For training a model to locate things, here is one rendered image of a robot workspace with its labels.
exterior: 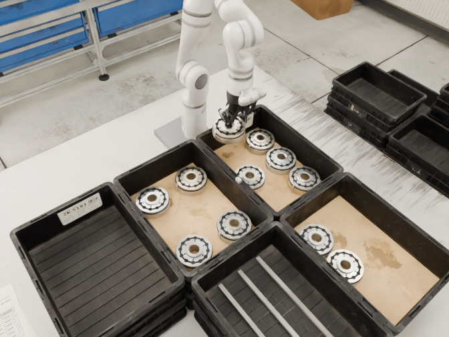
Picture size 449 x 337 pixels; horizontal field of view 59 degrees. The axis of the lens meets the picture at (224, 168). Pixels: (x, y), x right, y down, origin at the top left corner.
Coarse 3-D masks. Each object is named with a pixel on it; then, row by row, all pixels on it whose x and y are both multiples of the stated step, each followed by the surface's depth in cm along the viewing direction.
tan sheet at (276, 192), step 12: (228, 144) 141; (240, 144) 142; (276, 144) 142; (228, 156) 138; (240, 156) 138; (252, 156) 138; (264, 156) 138; (264, 168) 134; (276, 180) 131; (264, 192) 128; (276, 192) 128; (288, 192) 128; (276, 204) 125; (288, 204) 125
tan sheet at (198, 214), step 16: (176, 192) 127; (208, 192) 127; (176, 208) 122; (192, 208) 123; (208, 208) 123; (224, 208) 123; (160, 224) 118; (176, 224) 119; (192, 224) 119; (208, 224) 119; (176, 240) 115; (208, 240) 115
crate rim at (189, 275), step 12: (180, 144) 127; (156, 156) 123; (132, 168) 119; (120, 192) 113; (132, 204) 111; (144, 216) 108; (240, 240) 104; (168, 252) 101; (228, 252) 102; (180, 264) 99; (204, 264) 99; (192, 276) 97
